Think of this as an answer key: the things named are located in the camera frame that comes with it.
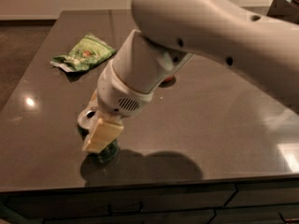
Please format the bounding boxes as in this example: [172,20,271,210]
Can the dark cabinet drawers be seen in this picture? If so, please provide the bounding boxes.
[0,180,299,224]

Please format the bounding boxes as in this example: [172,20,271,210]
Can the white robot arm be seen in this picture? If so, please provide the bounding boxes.
[78,0,299,154]

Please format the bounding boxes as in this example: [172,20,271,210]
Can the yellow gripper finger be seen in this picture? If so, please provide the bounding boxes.
[88,91,98,110]
[82,118,124,154]

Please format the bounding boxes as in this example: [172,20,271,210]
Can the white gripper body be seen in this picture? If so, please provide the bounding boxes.
[95,59,155,124]

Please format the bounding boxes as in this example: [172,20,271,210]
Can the green soda can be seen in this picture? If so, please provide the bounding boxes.
[77,107,121,164]

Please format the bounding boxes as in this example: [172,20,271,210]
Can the red apple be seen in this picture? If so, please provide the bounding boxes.
[163,76,175,83]

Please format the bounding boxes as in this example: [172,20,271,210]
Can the green chip bag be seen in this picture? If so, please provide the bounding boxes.
[50,34,117,73]

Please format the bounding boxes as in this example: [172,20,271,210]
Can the dark box in corner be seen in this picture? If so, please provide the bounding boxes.
[267,0,299,23]

